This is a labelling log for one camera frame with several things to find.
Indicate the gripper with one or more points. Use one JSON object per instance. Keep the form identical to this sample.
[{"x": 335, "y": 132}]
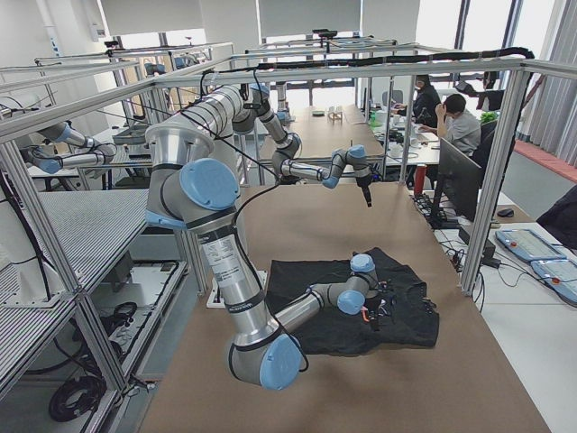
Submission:
[
  {"x": 363, "y": 183},
  {"x": 372, "y": 304}
]

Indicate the black printed t-shirt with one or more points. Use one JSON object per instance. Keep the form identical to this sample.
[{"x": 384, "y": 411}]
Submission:
[{"x": 332, "y": 332}]

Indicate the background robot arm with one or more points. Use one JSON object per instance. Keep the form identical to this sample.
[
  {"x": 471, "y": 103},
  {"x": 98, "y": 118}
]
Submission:
[{"x": 84, "y": 151}]

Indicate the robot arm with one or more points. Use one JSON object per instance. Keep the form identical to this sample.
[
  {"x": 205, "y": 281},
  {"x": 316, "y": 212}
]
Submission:
[
  {"x": 192, "y": 191},
  {"x": 318, "y": 145}
]

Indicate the person in black clothes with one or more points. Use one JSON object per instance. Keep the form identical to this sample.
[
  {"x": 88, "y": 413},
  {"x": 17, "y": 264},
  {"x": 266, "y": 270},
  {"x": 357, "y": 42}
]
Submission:
[{"x": 424, "y": 105}]

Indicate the red bottle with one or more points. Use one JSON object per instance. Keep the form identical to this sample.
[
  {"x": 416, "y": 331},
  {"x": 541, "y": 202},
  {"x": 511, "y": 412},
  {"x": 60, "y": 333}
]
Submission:
[{"x": 419, "y": 179}]

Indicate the black Huawei monitor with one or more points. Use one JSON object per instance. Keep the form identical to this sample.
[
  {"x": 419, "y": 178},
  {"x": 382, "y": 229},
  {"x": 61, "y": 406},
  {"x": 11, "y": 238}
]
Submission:
[{"x": 459, "y": 178}]

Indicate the man in beige sweater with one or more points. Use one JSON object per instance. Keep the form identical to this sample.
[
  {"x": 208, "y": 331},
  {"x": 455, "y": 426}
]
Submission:
[{"x": 456, "y": 124}]

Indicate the black computer mouse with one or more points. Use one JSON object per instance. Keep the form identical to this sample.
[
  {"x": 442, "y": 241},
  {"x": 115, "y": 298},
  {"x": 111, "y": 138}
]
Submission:
[{"x": 506, "y": 212}]

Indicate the teach pendant with red button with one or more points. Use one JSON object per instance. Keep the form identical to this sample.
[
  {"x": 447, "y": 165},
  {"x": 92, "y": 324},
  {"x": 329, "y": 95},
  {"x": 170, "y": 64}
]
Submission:
[{"x": 527, "y": 245}]

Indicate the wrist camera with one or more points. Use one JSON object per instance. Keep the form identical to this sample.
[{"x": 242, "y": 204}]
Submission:
[
  {"x": 375, "y": 174},
  {"x": 388, "y": 299}
]

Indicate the aluminium frame post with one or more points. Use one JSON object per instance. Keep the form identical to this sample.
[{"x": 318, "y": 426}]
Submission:
[{"x": 503, "y": 138}]

